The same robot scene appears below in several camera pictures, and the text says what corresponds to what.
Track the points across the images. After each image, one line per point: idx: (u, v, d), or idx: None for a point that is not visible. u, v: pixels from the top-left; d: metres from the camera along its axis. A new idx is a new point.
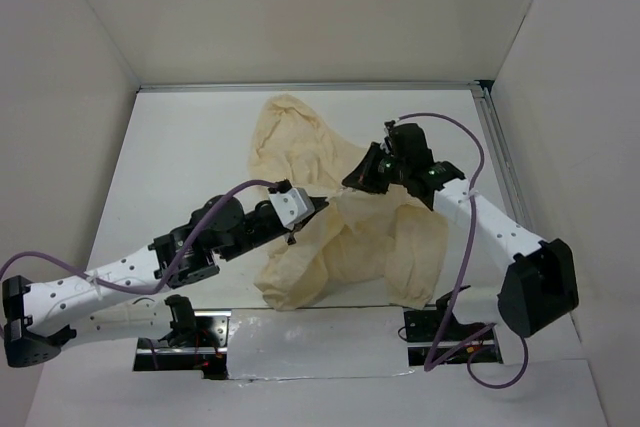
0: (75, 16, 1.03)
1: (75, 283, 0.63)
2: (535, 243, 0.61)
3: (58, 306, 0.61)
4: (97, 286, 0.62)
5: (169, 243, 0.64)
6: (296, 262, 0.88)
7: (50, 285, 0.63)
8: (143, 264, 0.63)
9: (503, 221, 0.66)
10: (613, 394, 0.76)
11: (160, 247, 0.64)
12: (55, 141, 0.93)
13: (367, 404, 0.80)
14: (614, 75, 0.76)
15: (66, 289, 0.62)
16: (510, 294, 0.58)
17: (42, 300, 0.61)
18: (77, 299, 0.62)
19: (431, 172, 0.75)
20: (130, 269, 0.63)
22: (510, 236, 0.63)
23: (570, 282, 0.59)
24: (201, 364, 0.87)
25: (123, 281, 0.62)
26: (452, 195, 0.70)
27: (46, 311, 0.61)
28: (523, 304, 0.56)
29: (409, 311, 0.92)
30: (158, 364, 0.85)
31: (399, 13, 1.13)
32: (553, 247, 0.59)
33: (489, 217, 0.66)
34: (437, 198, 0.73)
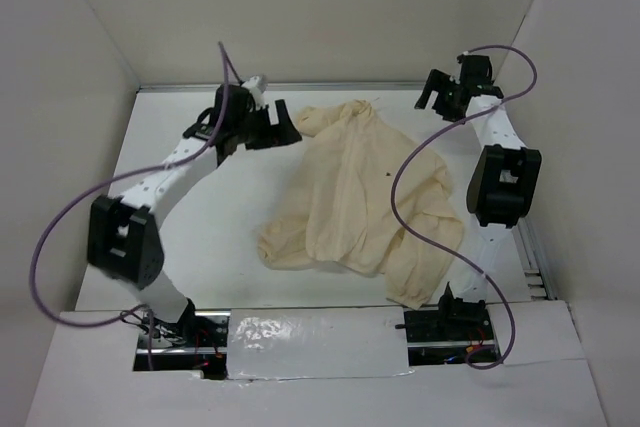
0: (75, 15, 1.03)
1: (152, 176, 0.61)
2: (517, 146, 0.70)
3: (159, 190, 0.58)
4: (175, 167, 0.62)
5: (195, 128, 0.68)
6: (282, 239, 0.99)
7: (132, 189, 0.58)
8: (191, 143, 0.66)
9: (509, 129, 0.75)
10: (613, 393, 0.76)
11: (191, 133, 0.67)
12: (55, 141, 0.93)
13: (366, 403, 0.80)
14: (614, 76, 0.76)
15: (152, 181, 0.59)
16: (477, 174, 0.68)
17: (141, 197, 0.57)
18: (170, 179, 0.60)
19: (478, 87, 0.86)
20: (186, 150, 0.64)
22: (502, 137, 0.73)
23: (529, 191, 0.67)
24: (201, 364, 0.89)
25: (185, 156, 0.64)
26: (480, 100, 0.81)
27: (153, 197, 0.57)
28: (480, 183, 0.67)
29: (409, 311, 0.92)
30: (155, 366, 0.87)
31: (399, 12, 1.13)
32: (527, 152, 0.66)
33: (496, 121, 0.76)
34: (471, 104, 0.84)
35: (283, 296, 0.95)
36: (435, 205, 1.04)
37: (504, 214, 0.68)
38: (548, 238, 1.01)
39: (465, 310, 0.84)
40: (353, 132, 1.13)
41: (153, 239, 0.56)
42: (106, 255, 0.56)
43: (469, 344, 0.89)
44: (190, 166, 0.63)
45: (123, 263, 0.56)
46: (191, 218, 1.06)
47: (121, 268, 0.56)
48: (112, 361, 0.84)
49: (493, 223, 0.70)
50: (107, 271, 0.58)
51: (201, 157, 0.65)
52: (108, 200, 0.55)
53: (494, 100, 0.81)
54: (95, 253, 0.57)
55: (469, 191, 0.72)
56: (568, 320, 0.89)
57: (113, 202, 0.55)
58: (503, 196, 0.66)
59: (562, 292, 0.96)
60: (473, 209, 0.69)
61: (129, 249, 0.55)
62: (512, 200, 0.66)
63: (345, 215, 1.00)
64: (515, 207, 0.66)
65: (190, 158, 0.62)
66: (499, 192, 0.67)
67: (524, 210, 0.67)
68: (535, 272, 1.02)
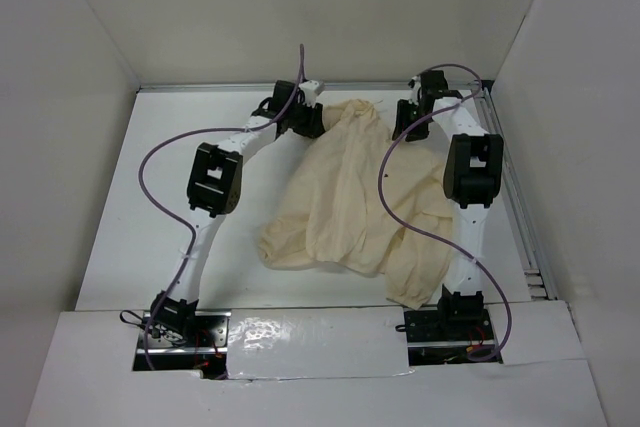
0: (75, 15, 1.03)
1: (237, 137, 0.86)
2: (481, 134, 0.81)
3: (242, 145, 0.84)
4: (251, 131, 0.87)
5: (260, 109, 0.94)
6: (282, 237, 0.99)
7: (224, 140, 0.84)
8: (258, 119, 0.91)
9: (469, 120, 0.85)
10: (613, 393, 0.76)
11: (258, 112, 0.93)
12: (56, 141, 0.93)
13: (366, 404, 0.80)
14: (614, 77, 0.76)
15: (237, 138, 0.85)
16: (450, 163, 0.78)
17: (231, 147, 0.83)
18: (248, 138, 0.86)
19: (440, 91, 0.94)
20: (257, 122, 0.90)
22: (467, 127, 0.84)
23: (497, 170, 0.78)
24: (201, 364, 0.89)
25: (256, 127, 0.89)
26: (441, 101, 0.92)
27: (239, 148, 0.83)
28: (453, 169, 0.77)
29: (409, 311, 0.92)
30: (155, 367, 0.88)
31: (399, 12, 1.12)
32: (490, 136, 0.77)
33: (459, 114, 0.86)
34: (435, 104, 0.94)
35: (283, 296, 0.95)
36: (434, 205, 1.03)
37: (478, 194, 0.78)
38: (548, 238, 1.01)
39: (465, 309, 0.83)
40: (353, 133, 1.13)
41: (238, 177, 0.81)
42: (203, 186, 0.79)
43: (469, 344, 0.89)
44: (260, 133, 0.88)
45: (216, 194, 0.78)
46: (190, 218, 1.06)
47: (213, 196, 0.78)
48: (112, 361, 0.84)
49: (472, 204, 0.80)
50: (199, 198, 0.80)
51: (267, 129, 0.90)
52: (209, 146, 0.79)
53: (454, 97, 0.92)
54: (194, 187, 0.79)
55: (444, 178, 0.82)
56: (568, 320, 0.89)
57: (212, 149, 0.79)
58: (475, 178, 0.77)
59: (562, 292, 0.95)
60: (451, 194, 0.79)
61: (222, 183, 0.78)
62: (482, 182, 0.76)
63: (345, 215, 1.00)
64: (487, 186, 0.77)
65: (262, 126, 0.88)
66: (471, 176, 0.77)
67: (495, 187, 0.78)
68: (535, 272, 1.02)
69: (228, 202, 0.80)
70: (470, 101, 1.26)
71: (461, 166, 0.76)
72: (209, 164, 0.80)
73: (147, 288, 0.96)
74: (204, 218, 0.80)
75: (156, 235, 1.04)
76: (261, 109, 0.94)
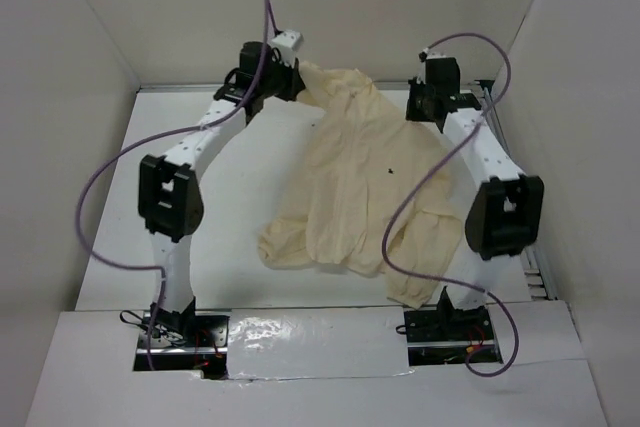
0: (74, 15, 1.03)
1: (192, 136, 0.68)
2: (515, 172, 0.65)
3: (195, 150, 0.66)
4: (209, 128, 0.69)
5: (225, 92, 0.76)
6: (281, 237, 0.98)
7: (174, 148, 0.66)
8: (221, 105, 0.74)
9: (495, 149, 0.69)
10: (613, 393, 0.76)
11: (221, 95, 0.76)
12: (56, 141, 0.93)
13: (366, 404, 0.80)
14: (614, 76, 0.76)
15: (190, 141, 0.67)
16: (475, 212, 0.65)
17: (182, 156, 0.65)
18: (204, 140, 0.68)
19: (451, 97, 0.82)
20: (217, 112, 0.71)
22: (496, 162, 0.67)
23: (533, 216, 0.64)
24: (201, 364, 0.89)
25: (218, 117, 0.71)
26: (459, 119, 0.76)
27: (192, 157, 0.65)
28: (482, 222, 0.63)
29: (409, 311, 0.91)
30: (155, 367, 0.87)
31: (400, 11, 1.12)
32: (528, 180, 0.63)
33: (483, 143, 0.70)
34: (448, 122, 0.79)
35: (283, 296, 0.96)
36: (434, 204, 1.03)
37: (509, 246, 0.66)
38: (549, 238, 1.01)
39: (467, 311, 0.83)
40: (351, 125, 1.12)
41: (194, 191, 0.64)
42: (155, 206, 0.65)
43: (469, 344, 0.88)
44: (221, 129, 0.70)
45: (170, 214, 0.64)
46: None
47: (168, 218, 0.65)
48: (112, 361, 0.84)
49: (496, 256, 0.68)
50: (155, 221, 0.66)
51: (231, 120, 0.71)
52: (154, 159, 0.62)
53: (472, 116, 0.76)
54: (146, 208, 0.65)
55: (468, 226, 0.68)
56: (567, 320, 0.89)
57: (158, 161, 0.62)
58: (507, 230, 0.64)
59: (562, 292, 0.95)
60: (478, 246, 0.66)
61: (176, 203, 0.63)
62: (516, 234, 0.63)
63: (346, 217, 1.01)
64: (522, 238, 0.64)
65: (222, 120, 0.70)
66: (502, 227, 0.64)
67: (531, 239, 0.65)
68: (535, 273, 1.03)
69: (187, 224, 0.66)
70: None
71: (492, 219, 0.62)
72: (160, 180, 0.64)
73: (148, 288, 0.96)
74: (166, 243, 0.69)
75: None
76: (227, 86, 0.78)
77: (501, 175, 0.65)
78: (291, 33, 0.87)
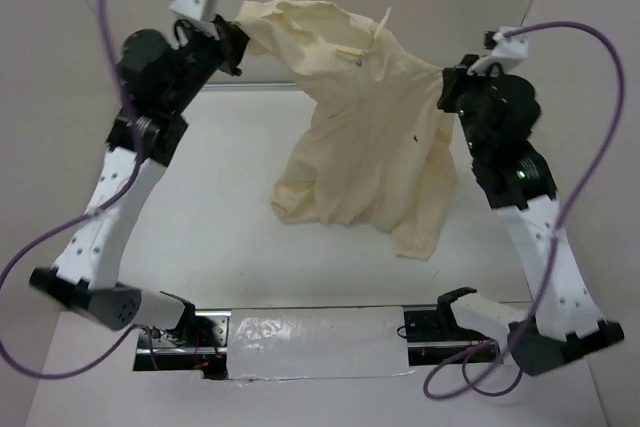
0: (73, 15, 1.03)
1: (85, 229, 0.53)
2: (596, 319, 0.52)
3: (93, 252, 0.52)
4: (103, 213, 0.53)
5: (119, 126, 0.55)
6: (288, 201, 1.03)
7: (67, 254, 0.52)
8: (118, 160, 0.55)
9: (575, 276, 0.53)
10: (613, 392, 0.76)
11: (117, 140, 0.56)
12: (56, 141, 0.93)
13: (366, 404, 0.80)
14: (614, 76, 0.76)
15: (84, 239, 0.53)
16: (535, 351, 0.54)
17: (79, 267, 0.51)
18: (99, 234, 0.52)
19: (520, 174, 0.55)
20: (114, 175, 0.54)
22: (575, 306, 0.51)
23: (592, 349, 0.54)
24: (201, 364, 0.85)
25: (115, 187, 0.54)
26: (531, 219, 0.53)
27: (90, 268, 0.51)
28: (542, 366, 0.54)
29: (409, 311, 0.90)
30: (158, 367, 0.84)
31: (399, 11, 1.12)
32: (609, 334, 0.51)
33: (562, 272, 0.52)
34: (512, 211, 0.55)
35: (283, 296, 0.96)
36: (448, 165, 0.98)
37: None
38: None
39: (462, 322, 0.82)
40: (364, 100, 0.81)
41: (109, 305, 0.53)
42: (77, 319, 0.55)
43: (469, 344, 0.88)
44: (121, 207, 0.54)
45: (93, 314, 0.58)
46: (192, 217, 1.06)
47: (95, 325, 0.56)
48: (112, 362, 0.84)
49: None
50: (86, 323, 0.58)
51: (140, 176, 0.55)
52: (44, 286, 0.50)
53: (547, 218, 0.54)
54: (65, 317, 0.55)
55: (520, 348, 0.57)
56: None
57: (51, 281, 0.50)
58: None
59: None
60: (523, 366, 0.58)
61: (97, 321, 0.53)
62: None
63: (357, 185, 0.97)
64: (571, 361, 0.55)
65: (117, 200, 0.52)
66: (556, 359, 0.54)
67: None
68: None
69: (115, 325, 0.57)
70: None
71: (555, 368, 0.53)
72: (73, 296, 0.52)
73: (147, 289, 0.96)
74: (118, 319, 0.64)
75: (155, 234, 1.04)
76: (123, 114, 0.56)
77: (582, 326, 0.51)
78: None
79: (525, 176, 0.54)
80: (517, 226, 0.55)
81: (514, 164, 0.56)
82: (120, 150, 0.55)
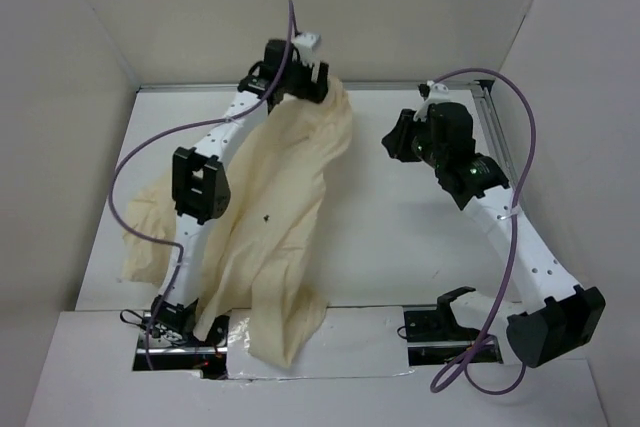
0: (76, 16, 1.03)
1: (222, 130, 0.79)
2: (570, 286, 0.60)
3: (222, 142, 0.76)
4: (234, 120, 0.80)
5: (247, 83, 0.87)
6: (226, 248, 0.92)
7: (203, 140, 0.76)
8: (245, 97, 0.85)
9: (541, 254, 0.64)
10: (613, 395, 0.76)
11: (244, 86, 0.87)
12: (55, 139, 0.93)
13: (366, 404, 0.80)
14: (614, 75, 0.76)
15: (217, 134, 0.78)
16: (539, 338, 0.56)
17: (210, 147, 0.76)
18: (230, 132, 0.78)
19: (472, 171, 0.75)
20: (241, 104, 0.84)
22: (546, 273, 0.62)
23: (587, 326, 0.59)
24: (200, 364, 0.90)
25: (241, 111, 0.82)
26: (493, 207, 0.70)
27: (221, 148, 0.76)
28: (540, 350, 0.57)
29: (409, 311, 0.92)
30: (156, 367, 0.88)
31: (399, 10, 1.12)
32: (590, 302, 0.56)
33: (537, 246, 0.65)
34: (473, 205, 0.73)
35: None
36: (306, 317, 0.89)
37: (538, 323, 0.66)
38: (548, 238, 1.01)
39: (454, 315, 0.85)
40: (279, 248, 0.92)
41: (222, 180, 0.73)
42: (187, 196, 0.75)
43: (469, 344, 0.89)
44: (244, 119, 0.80)
45: (200, 196, 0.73)
46: None
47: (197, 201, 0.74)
48: (112, 362, 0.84)
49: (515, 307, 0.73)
50: (185, 203, 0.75)
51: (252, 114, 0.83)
52: (185, 151, 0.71)
53: (504, 202, 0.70)
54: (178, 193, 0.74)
55: (526, 344, 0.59)
56: None
57: (190, 152, 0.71)
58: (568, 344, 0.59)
59: None
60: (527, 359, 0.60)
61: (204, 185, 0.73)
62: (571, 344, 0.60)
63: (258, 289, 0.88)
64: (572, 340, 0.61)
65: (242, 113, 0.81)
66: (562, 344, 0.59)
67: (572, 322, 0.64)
68: None
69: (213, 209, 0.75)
70: (471, 102, 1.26)
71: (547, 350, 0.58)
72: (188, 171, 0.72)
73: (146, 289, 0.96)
74: (192, 225, 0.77)
75: None
76: (250, 77, 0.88)
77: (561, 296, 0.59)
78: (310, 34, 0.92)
79: (478, 172, 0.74)
80: (484, 219, 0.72)
81: (469, 169, 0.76)
82: (247, 94, 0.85)
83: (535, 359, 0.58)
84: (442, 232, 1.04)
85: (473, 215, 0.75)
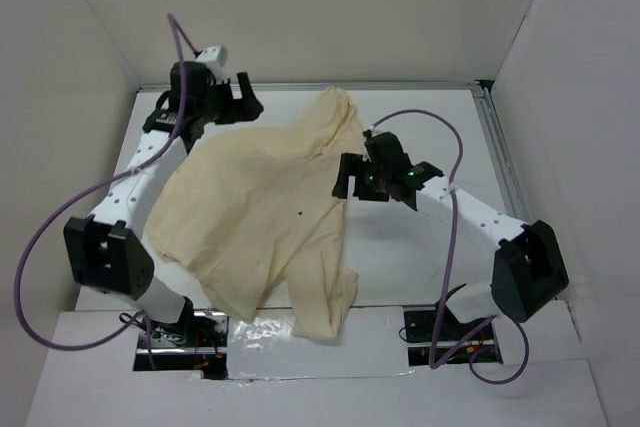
0: (75, 16, 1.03)
1: (124, 184, 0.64)
2: (517, 228, 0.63)
3: (129, 200, 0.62)
4: (142, 170, 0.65)
5: (155, 120, 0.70)
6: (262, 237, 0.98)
7: (104, 203, 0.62)
8: (154, 137, 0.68)
9: (484, 211, 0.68)
10: (613, 395, 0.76)
11: (151, 125, 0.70)
12: (55, 140, 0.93)
13: (364, 404, 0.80)
14: (614, 76, 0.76)
15: (122, 191, 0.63)
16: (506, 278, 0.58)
17: (114, 212, 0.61)
18: (139, 185, 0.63)
19: (410, 173, 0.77)
20: (149, 147, 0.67)
22: (493, 223, 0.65)
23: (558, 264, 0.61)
24: (201, 364, 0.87)
25: (151, 153, 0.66)
26: (431, 191, 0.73)
27: (125, 210, 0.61)
28: (516, 290, 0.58)
29: (409, 311, 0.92)
30: (157, 366, 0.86)
31: (399, 11, 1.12)
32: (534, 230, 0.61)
33: (477, 210, 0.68)
34: (421, 199, 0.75)
35: (283, 296, 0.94)
36: (342, 296, 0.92)
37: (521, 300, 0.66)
38: None
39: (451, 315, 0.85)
40: (313, 236, 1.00)
41: (134, 254, 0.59)
42: (92, 274, 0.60)
43: (469, 344, 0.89)
44: (157, 165, 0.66)
45: (112, 274, 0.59)
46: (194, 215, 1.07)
47: (110, 283, 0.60)
48: (112, 362, 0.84)
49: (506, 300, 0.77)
50: (99, 286, 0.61)
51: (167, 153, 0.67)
52: (81, 222, 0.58)
53: (443, 185, 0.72)
54: (82, 275, 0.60)
55: (505, 294, 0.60)
56: (567, 320, 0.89)
57: (86, 223, 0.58)
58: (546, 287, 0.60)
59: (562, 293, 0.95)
60: (516, 315, 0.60)
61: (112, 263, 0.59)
62: (549, 288, 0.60)
63: (296, 273, 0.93)
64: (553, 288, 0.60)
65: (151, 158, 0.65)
66: (537, 287, 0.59)
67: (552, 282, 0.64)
68: None
69: (133, 285, 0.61)
70: (471, 102, 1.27)
71: (523, 290, 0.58)
72: (93, 242, 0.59)
73: None
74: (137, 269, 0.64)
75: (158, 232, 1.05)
76: (157, 114, 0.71)
77: (512, 237, 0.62)
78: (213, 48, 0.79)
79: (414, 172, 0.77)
80: (433, 206, 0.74)
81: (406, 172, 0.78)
82: (154, 132, 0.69)
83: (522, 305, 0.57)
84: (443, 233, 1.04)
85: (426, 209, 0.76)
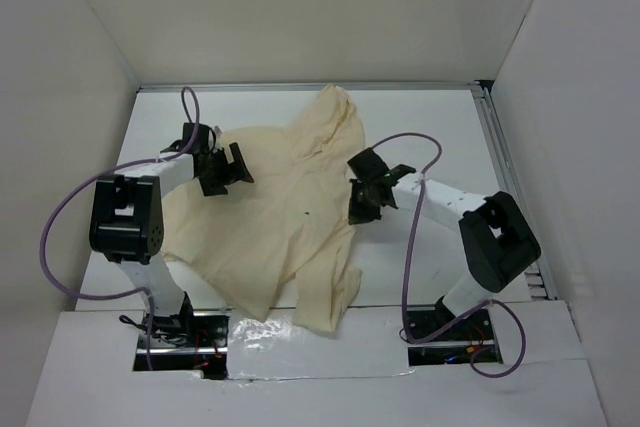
0: (75, 17, 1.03)
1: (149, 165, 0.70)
2: (480, 198, 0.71)
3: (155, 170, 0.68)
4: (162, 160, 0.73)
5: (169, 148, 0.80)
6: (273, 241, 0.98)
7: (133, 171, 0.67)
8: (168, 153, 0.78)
9: (450, 192, 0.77)
10: (613, 395, 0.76)
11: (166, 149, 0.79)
12: (55, 140, 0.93)
13: (364, 404, 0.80)
14: (614, 76, 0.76)
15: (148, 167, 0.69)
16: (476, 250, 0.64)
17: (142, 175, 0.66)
18: (164, 165, 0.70)
19: (386, 175, 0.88)
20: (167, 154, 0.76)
22: (458, 200, 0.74)
23: (525, 229, 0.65)
24: (201, 364, 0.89)
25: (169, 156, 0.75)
26: (404, 185, 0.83)
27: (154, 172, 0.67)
28: (486, 258, 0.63)
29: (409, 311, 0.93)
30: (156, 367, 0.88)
31: (399, 11, 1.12)
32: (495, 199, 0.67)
33: (442, 191, 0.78)
34: (400, 197, 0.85)
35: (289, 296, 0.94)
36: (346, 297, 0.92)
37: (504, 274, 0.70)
38: (548, 238, 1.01)
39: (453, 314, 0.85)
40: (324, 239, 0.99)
41: (157, 206, 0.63)
42: (108, 228, 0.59)
43: (469, 344, 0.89)
44: (175, 161, 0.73)
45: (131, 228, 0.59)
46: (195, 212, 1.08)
47: (125, 240, 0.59)
48: (112, 361, 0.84)
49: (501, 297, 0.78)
50: (112, 248, 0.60)
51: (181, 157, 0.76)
52: (113, 175, 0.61)
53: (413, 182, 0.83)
54: (97, 229, 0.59)
55: (481, 265, 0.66)
56: (567, 320, 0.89)
57: (117, 177, 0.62)
58: (517, 255, 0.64)
59: (562, 292, 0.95)
60: (495, 284, 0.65)
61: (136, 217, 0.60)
62: (522, 254, 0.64)
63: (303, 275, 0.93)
64: (527, 253, 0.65)
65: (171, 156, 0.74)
66: (508, 254, 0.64)
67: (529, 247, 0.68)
68: (535, 273, 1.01)
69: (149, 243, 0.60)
70: (471, 101, 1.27)
71: (490, 256, 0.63)
72: (117, 200, 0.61)
73: None
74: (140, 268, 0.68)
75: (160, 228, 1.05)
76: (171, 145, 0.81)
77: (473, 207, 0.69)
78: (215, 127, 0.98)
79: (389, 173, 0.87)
80: (410, 200, 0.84)
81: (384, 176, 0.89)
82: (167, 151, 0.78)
83: (496, 273, 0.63)
84: (444, 231, 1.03)
85: (401, 202, 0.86)
